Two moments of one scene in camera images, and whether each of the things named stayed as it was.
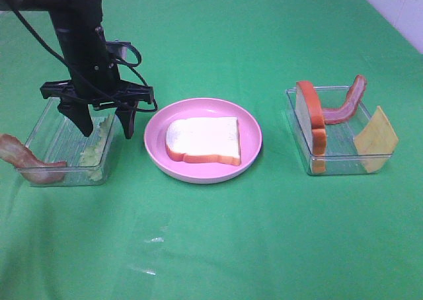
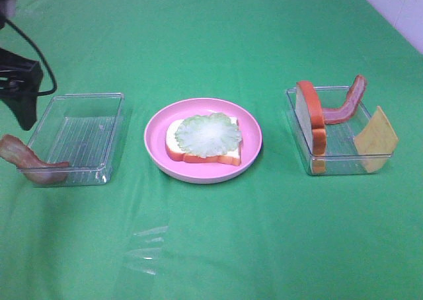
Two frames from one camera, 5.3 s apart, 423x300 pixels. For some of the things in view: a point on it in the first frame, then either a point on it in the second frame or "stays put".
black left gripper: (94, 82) → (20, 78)
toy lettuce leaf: (91, 154) → (208, 135)
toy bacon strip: (331, 115) stays put
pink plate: (202, 170) stays put
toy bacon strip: (32, 168) stays put
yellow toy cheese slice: (376, 142) stays put
